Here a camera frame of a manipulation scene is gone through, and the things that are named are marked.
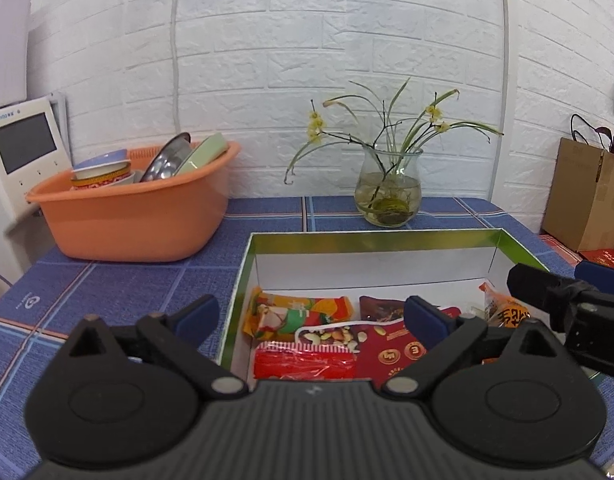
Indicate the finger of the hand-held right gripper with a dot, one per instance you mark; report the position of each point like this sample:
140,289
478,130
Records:
599,272
537,285

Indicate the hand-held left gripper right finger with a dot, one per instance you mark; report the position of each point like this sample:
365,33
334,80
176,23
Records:
424,317

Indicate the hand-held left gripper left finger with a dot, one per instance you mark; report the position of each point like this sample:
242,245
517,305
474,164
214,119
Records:
199,317

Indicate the orange snack packet black print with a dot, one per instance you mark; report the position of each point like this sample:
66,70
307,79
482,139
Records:
509,312

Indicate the dark brown snack packet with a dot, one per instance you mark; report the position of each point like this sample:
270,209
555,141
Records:
382,309

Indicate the dark red nut snack packet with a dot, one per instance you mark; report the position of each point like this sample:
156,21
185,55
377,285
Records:
387,350

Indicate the green cardboard box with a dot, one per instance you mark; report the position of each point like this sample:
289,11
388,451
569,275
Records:
367,247

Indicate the orange colourful snack packet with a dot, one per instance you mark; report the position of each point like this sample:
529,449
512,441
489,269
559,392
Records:
297,312

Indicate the bright red snack packet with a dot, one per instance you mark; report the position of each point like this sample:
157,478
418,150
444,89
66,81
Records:
304,362

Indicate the red booklet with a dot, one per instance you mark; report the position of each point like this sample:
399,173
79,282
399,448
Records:
607,259

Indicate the brown paper bag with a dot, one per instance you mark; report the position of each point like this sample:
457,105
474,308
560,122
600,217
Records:
587,200

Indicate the blue plaid tablecloth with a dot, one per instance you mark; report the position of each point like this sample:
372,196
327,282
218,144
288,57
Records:
112,285

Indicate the orange plastic basin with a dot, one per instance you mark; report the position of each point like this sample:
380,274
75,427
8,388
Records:
137,220

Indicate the glass vase with flowers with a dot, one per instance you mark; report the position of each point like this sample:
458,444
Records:
387,195

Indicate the steel bowl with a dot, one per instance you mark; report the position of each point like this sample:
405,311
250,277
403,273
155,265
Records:
164,160

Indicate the light green bowl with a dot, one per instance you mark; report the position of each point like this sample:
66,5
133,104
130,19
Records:
204,155

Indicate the bowls in basin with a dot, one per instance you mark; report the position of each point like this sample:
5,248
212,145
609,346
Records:
99,165

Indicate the white appliance with screen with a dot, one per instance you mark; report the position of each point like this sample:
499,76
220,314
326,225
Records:
22,150

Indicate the white appliance with colourful panel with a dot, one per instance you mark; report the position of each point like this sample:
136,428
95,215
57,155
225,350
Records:
4,45

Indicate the white wall pipe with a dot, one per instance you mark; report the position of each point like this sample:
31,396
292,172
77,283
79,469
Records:
175,50
502,70

